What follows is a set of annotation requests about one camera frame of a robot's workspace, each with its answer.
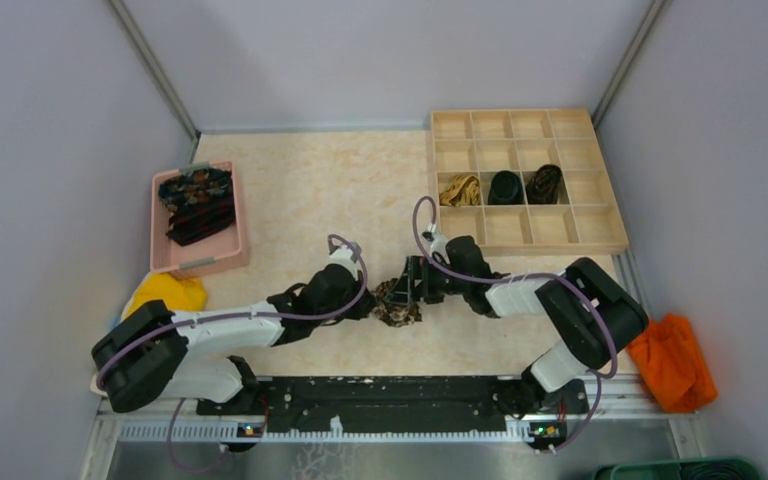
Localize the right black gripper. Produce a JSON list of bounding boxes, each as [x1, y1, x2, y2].
[[385, 255, 470, 305]]

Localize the brown floral patterned tie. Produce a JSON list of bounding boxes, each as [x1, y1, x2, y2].
[[372, 278, 422, 328]]

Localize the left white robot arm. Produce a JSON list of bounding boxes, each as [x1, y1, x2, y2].
[[91, 244, 375, 414]]

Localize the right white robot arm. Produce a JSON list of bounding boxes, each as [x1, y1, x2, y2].
[[381, 227, 648, 412]]

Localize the dark ties in basket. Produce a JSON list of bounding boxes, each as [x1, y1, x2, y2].
[[157, 167, 236, 247]]

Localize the rolled yellow tie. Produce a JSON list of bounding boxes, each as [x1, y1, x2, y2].
[[439, 174, 482, 207]]

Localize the rolled dark green tie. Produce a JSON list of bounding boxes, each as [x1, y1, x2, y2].
[[487, 170, 525, 206]]

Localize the pink plastic basket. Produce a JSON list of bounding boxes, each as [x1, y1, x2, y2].
[[150, 160, 249, 279]]

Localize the rolled brown patterned tie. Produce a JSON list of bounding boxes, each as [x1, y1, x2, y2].
[[525, 164, 563, 205]]

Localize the yellow cloth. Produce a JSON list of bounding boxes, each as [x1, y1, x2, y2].
[[120, 273, 208, 321]]

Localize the wooden compartment tray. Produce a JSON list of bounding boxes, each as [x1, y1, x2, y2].
[[430, 108, 629, 256]]

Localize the orange cloth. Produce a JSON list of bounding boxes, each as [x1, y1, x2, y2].
[[625, 313, 719, 414]]

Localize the green bin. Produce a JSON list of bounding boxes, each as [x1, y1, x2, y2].
[[591, 457, 765, 480]]

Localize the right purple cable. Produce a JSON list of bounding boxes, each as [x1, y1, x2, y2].
[[412, 195, 619, 455]]

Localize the purple cable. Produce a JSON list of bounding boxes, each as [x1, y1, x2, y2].
[[412, 195, 619, 455], [95, 233, 369, 473]]

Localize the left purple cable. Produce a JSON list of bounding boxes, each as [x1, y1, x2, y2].
[[95, 233, 369, 473]]

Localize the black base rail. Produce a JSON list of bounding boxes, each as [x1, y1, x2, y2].
[[196, 376, 590, 434]]

